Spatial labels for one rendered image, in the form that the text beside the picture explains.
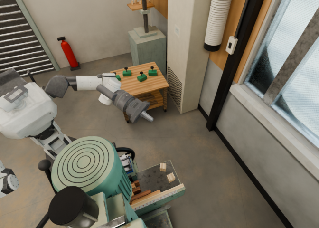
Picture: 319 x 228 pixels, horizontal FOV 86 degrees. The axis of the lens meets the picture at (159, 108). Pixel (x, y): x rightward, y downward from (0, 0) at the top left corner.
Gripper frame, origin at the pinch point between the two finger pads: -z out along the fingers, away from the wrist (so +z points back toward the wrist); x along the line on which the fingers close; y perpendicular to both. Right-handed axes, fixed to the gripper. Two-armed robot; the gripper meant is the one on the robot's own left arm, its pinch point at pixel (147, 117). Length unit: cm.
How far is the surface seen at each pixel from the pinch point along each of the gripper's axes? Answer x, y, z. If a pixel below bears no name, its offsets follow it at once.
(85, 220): 35, 35, -13
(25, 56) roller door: -16, -161, 279
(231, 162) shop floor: -54, -131, -79
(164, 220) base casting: 32, -40, -35
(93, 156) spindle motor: 26.0, 24.5, -1.7
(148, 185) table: 22.8, -35.8, -16.7
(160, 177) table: 15.4, -36.5, -20.4
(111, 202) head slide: 32.3, 19.2, -12.7
